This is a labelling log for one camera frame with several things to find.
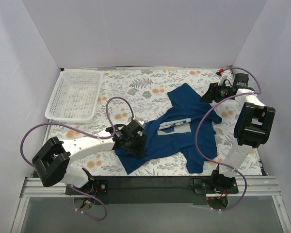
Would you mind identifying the blue t shirt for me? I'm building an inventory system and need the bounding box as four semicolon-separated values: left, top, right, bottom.
115;83;222;174

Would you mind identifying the white plastic basket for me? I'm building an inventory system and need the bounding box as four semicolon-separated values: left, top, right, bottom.
45;69;103;123

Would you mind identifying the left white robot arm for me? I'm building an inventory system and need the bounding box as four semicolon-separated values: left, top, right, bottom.
32;120;146;194

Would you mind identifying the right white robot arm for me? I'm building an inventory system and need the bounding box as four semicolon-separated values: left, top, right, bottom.
193;73;275;194

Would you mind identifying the floral table mat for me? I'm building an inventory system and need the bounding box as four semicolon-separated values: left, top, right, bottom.
44;69;262;176

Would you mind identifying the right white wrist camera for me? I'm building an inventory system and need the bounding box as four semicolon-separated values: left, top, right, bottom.
216;68;232;86

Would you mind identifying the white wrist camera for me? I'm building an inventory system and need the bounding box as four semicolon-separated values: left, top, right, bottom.
132;119;145;132
216;68;232;86

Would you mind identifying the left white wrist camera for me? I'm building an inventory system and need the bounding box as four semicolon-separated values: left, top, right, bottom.
132;119;145;132

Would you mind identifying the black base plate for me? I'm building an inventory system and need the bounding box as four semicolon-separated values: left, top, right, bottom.
65;176;239;205

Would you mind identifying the aluminium frame rail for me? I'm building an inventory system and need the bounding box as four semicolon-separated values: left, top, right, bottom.
12;176;291;233

